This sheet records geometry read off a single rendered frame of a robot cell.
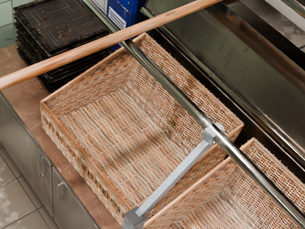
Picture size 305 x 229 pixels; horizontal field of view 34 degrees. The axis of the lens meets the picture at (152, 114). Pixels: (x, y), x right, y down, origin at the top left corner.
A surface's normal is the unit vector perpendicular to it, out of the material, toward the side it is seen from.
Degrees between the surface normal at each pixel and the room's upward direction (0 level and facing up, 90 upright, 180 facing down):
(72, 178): 0
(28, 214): 0
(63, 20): 0
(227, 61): 70
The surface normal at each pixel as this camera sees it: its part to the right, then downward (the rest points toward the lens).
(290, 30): 0.13, -0.64
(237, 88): -0.69, 0.15
